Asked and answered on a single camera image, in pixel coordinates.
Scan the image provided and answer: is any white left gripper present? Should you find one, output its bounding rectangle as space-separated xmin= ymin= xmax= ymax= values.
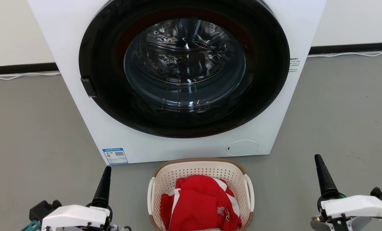
xmin=42 ymin=166 xmax=113 ymax=231

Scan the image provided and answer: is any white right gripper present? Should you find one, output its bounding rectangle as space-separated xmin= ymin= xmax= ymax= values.
xmin=311 ymin=154 xmax=382 ymax=231

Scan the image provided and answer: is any teal cable connector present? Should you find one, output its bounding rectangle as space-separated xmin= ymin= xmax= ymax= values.
xmin=21 ymin=220 xmax=41 ymax=231

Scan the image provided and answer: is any blue energy label sticker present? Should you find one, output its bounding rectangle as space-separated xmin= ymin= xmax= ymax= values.
xmin=102 ymin=148 xmax=129 ymax=165

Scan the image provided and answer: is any black washer door handle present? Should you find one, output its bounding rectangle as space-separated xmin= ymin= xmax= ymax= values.
xmin=81 ymin=78 xmax=97 ymax=98

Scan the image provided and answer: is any cream perforated laundry basket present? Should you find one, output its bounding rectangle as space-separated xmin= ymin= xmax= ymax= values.
xmin=147 ymin=158 xmax=255 ymax=231

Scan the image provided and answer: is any red and white garment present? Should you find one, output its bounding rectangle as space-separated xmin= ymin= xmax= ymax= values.
xmin=160 ymin=175 xmax=242 ymax=231

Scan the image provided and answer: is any round black glass washer door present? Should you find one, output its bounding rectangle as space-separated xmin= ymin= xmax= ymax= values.
xmin=79 ymin=0 xmax=291 ymax=139

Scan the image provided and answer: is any white front-load washing machine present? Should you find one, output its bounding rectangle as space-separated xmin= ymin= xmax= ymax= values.
xmin=27 ymin=0 xmax=327 ymax=165

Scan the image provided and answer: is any round white filter cover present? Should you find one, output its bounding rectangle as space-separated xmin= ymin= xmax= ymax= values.
xmin=226 ymin=140 xmax=259 ymax=157

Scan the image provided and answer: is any black wall baseboard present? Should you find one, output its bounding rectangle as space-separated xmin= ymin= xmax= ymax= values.
xmin=0 ymin=63 xmax=59 ymax=75
xmin=309 ymin=42 xmax=382 ymax=55

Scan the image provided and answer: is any white floor cable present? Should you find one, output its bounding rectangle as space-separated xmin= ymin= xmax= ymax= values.
xmin=0 ymin=72 xmax=61 ymax=80
xmin=307 ymin=50 xmax=382 ymax=58

